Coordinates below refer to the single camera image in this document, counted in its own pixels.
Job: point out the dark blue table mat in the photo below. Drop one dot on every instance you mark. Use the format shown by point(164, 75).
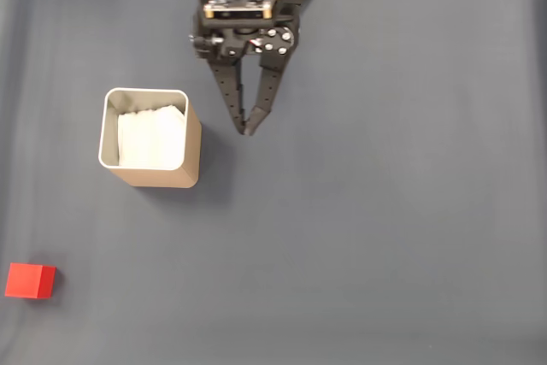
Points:
point(363, 211)

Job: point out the white tissue paper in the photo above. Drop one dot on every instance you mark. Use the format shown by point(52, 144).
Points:
point(149, 138)

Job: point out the red cube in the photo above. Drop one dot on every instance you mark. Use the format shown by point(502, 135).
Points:
point(27, 281)

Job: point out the camera circuit board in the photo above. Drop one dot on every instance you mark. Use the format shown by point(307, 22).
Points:
point(239, 1)

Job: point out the tan metal box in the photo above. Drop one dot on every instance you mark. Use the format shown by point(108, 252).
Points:
point(194, 155)

